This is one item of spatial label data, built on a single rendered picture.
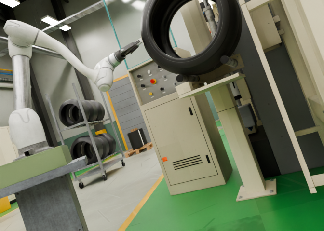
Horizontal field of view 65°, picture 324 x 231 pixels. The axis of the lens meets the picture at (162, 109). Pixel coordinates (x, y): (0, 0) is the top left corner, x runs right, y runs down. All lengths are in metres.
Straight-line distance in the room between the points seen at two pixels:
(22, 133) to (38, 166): 0.25
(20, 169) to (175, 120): 1.37
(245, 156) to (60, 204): 1.21
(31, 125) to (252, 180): 1.45
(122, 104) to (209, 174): 9.21
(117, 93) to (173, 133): 9.14
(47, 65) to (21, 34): 11.46
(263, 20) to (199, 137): 1.08
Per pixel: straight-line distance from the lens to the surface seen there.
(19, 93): 1.85
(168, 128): 2.37
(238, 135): 1.87
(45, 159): 1.41
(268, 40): 1.77
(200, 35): 1.91
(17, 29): 1.82
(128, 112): 11.21
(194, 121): 2.27
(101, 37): 12.06
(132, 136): 7.92
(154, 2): 1.64
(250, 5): 1.00
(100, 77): 1.73
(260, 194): 1.93
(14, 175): 1.44
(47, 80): 13.21
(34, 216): 1.55
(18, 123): 1.59
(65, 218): 1.54
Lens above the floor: 0.70
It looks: 2 degrees up
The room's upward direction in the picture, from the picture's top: 20 degrees counter-clockwise
